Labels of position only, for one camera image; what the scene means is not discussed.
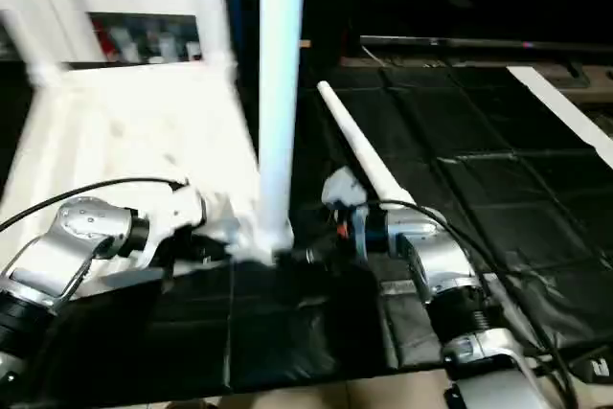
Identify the black work mat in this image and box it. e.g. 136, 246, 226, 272
0, 57, 613, 402

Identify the white plastic table top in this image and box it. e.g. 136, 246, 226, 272
0, 59, 294, 293

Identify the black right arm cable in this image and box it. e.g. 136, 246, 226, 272
359, 198, 585, 400

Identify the white plastic table leg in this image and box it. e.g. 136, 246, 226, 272
316, 81, 419, 211
255, 0, 308, 259
0, 2, 66, 86
194, 0, 238, 73

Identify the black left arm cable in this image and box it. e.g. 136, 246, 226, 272
0, 177, 189, 233

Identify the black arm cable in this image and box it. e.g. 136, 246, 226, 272
0, 177, 189, 233
359, 198, 585, 400

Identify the white flat board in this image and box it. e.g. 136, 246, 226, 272
508, 64, 613, 169

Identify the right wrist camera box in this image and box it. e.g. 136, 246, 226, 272
320, 167, 371, 213

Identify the red bottle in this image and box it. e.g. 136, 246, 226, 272
94, 26, 118, 63

